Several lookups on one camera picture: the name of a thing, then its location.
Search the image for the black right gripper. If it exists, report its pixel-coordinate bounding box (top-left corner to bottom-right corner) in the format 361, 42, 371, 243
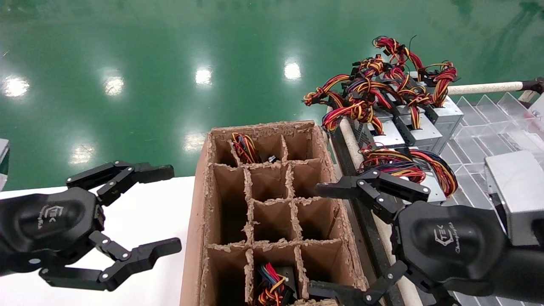
308, 169, 517, 306

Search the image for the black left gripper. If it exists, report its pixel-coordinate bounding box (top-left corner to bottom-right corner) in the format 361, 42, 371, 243
0, 161, 182, 292

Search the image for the silver power supply with cables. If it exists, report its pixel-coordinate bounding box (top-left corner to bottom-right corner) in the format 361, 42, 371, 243
231, 133, 279, 164
322, 100, 407, 149
419, 62, 465, 143
358, 144, 459, 204
351, 55, 391, 79
393, 91, 443, 154

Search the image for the brown cardboard box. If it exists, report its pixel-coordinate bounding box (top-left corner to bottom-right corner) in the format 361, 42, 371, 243
179, 120, 371, 306

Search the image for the long beige padded cart tube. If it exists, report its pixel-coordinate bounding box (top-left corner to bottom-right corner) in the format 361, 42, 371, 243
338, 118, 425, 306

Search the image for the cardboard divider grid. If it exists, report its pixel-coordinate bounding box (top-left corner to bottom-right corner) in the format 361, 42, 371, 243
204, 135, 343, 306

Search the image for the grey green box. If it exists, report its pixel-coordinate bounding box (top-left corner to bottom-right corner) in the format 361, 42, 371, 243
0, 138, 10, 191

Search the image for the short beige padded cart tube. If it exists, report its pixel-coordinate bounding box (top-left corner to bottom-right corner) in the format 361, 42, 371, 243
446, 81, 524, 95

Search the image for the black tube end cap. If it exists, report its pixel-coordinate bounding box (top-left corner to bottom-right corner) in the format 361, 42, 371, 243
522, 77, 544, 95

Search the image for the black cart frame rail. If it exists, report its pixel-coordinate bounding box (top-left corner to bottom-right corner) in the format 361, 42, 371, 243
329, 125, 398, 294

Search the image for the black power supply with cables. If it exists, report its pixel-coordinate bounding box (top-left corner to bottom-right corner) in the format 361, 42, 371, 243
254, 263, 298, 306

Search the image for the power supply with red cables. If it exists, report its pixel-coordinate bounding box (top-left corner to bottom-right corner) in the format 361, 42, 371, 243
373, 35, 425, 73

